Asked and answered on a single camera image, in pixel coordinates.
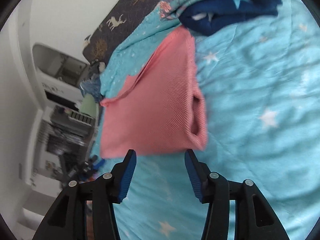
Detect pink knit sweater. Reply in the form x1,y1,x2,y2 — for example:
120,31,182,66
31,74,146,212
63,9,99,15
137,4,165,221
100,27,208,159

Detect grey crumpled clothes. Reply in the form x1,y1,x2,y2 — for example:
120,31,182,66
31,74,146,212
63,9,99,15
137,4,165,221
89,60,106,74

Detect white cabinet with niche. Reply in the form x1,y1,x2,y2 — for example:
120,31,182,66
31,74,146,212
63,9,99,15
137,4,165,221
1,0,85,230

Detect green cushion left side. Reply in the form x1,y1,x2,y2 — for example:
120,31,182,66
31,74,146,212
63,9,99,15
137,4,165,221
79,94,97,118

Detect blue denim jeans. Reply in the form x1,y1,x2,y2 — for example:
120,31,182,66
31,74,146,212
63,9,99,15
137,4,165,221
79,76,102,102

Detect dark deer-print bed sheet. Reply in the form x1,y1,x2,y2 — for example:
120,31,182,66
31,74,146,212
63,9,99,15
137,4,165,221
82,0,159,63

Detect navy star fleece garment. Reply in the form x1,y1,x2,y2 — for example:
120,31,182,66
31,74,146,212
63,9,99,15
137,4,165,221
178,0,282,36

